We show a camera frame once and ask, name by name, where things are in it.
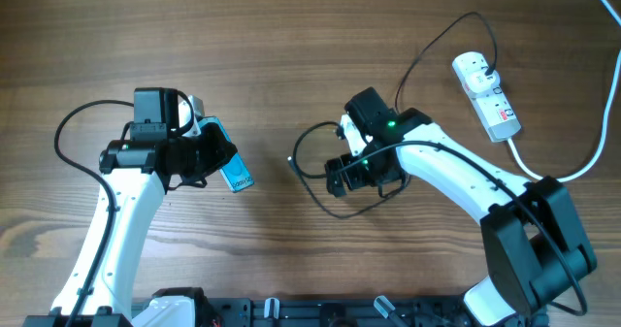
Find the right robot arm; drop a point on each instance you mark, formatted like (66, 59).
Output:
(536, 247)

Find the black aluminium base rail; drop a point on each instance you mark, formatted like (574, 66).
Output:
(335, 312)

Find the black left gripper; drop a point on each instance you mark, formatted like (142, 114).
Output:
(220, 151)

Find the teal Galaxy smartphone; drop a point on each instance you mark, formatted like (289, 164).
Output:
(235, 172)

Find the white USB charger plug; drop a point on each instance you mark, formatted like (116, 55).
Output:
(478, 83)

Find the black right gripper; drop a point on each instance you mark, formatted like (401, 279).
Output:
(334, 174)

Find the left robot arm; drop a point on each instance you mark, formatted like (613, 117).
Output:
(103, 277)

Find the white power strip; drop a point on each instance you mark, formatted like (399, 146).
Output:
(492, 108)

